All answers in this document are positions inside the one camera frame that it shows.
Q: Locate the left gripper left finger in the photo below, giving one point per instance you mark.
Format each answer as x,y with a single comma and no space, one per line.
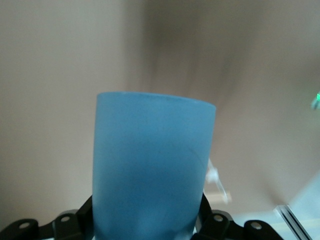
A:
67,227

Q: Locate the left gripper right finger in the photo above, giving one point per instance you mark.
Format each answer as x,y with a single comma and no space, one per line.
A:
217,227

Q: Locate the blue plastic cup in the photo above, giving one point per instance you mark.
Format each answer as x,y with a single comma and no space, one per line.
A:
150,150

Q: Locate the brown table cover sheet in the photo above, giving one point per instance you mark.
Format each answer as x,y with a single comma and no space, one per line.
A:
50,75

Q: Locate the aluminium frame profile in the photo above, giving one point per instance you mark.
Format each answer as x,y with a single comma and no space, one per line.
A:
287,215

